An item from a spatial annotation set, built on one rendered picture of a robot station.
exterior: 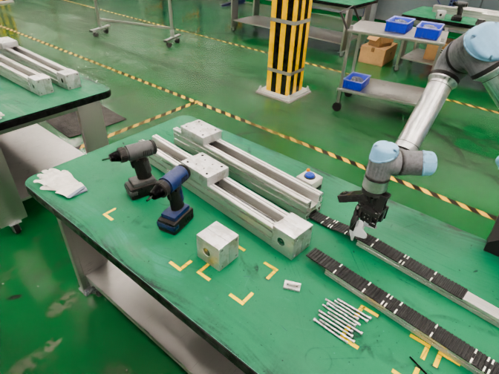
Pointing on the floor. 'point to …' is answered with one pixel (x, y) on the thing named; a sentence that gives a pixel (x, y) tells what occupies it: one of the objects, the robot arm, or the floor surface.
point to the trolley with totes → (393, 24)
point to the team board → (137, 24)
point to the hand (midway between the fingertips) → (355, 232)
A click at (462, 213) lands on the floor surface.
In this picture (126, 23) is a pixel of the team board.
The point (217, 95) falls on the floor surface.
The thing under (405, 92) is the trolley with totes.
